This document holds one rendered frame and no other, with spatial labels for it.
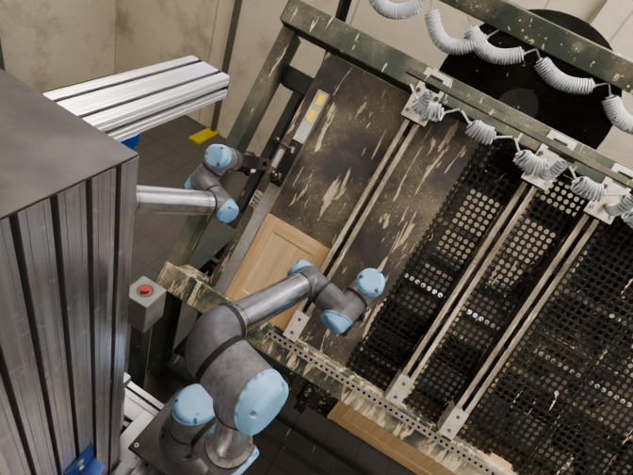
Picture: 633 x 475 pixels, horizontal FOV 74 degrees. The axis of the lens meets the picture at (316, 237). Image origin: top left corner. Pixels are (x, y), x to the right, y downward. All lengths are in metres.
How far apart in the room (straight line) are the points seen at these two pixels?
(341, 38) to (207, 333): 1.27
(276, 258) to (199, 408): 0.80
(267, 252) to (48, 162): 1.34
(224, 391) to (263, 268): 1.08
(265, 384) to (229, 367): 0.07
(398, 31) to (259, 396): 3.14
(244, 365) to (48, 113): 0.50
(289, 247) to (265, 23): 2.62
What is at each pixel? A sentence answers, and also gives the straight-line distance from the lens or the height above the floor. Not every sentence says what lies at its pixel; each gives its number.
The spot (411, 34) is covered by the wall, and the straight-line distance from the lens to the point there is 3.58.
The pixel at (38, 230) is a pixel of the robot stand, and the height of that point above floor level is 1.99.
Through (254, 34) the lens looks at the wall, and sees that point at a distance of 4.14.
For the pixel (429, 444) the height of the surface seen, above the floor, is 0.84.
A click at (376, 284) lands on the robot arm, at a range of 1.12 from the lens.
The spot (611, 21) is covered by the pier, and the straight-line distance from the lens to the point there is 3.32.
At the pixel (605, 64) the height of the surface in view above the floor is 2.15.
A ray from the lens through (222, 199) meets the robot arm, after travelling 1.34.
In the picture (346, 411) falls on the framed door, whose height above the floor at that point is 0.39.
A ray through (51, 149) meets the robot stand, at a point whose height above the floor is 2.03.
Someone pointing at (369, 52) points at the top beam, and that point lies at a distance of 1.74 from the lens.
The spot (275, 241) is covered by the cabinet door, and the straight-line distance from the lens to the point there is 1.81.
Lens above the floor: 2.37
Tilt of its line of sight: 39 degrees down
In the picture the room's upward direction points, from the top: 25 degrees clockwise
